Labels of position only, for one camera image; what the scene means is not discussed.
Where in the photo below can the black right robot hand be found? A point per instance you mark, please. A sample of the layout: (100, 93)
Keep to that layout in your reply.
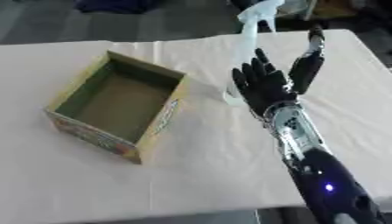
(266, 84)

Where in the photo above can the open cardboard box green inside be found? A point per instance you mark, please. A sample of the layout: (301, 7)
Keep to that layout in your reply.
(118, 107)

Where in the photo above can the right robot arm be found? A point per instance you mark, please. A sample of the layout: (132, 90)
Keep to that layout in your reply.
(316, 163)

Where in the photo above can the tall clear plastic bottle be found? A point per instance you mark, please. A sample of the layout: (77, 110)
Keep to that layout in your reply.
(246, 49)

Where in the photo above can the dark blue bag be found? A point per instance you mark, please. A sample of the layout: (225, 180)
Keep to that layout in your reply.
(115, 5)

